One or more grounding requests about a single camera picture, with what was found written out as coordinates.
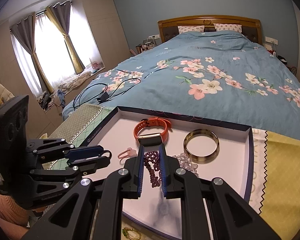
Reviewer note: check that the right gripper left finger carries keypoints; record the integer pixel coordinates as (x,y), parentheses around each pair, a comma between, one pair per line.
(92,209)

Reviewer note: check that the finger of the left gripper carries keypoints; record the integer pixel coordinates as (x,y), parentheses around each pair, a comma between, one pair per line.
(91,165)
(84,152)

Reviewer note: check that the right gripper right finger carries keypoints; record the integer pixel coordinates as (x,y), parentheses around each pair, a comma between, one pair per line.
(210,209)

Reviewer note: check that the tortoiseshell bangle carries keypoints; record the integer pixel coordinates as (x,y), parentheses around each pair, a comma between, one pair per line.
(201,146)

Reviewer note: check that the orange smart watch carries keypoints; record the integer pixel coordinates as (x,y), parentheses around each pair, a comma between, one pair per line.
(151,139)

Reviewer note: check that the left forearm pink sleeve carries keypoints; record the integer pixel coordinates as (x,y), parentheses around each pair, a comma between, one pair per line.
(13,218)

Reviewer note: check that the shallow navy box lid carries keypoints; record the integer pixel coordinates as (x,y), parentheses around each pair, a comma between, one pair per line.
(113,129)

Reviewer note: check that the crumpled blanket on sill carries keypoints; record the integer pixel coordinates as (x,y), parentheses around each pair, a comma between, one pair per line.
(74,82)

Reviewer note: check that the patchwork yellow green cloth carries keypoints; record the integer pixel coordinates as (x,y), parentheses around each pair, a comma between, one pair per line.
(275,192)

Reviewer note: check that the left grey yellow curtain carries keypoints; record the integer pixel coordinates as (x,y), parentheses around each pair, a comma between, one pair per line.
(23,39)

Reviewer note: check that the grey yellow curtain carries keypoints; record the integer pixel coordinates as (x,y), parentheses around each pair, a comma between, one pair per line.
(59,15)
(23,39)

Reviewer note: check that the right grey yellow curtain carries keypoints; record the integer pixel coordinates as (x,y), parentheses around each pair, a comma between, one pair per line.
(59,15)

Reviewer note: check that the blue floral duvet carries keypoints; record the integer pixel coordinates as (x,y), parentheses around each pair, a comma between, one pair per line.
(217,75)

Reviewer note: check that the wooden headboard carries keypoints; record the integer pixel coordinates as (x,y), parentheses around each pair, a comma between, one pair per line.
(251,28)

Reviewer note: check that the left patterned pillow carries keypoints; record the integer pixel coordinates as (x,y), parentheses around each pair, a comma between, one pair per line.
(184,29)

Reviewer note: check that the patterned pillow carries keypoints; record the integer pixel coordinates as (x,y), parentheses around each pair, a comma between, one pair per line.
(184,29)
(230,27)

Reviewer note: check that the right patterned pillow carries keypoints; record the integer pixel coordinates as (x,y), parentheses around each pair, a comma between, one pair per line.
(230,27)

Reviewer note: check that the white wall socket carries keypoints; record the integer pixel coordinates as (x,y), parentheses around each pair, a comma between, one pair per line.
(271,40)

